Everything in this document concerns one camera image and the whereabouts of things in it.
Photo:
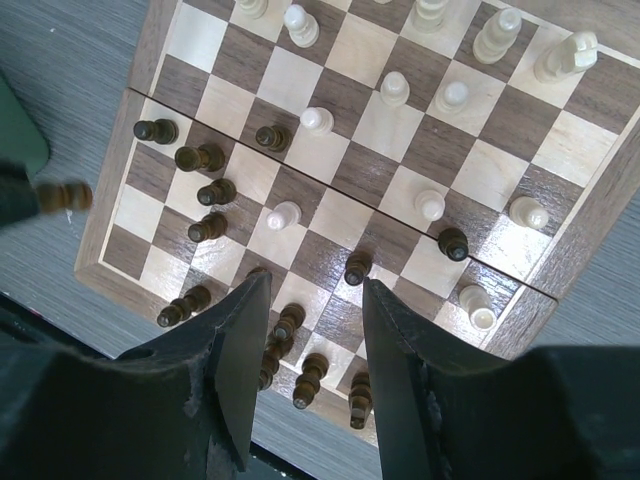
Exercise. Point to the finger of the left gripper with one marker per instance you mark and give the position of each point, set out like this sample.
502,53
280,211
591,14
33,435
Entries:
19,200

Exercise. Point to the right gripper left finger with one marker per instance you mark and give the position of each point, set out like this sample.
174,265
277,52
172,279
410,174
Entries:
150,400

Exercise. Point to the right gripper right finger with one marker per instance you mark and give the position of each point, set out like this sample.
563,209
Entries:
445,409

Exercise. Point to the dark bishop edge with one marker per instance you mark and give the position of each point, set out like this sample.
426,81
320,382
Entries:
55,197

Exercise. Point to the dark chess pawn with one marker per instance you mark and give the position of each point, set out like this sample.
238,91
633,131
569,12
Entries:
181,309

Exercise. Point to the dark chess piece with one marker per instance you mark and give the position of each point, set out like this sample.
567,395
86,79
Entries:
209,157
210,227
161,131
220,192

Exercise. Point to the white pawn mid board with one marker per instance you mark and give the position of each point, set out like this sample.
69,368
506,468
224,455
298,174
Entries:
284,215

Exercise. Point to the wooden chess board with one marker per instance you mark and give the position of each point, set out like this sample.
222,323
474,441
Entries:
480,165

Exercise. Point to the green plastic tray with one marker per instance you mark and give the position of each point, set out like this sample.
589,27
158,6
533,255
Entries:
21,141

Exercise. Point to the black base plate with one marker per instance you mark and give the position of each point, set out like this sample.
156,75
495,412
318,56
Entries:
150,400

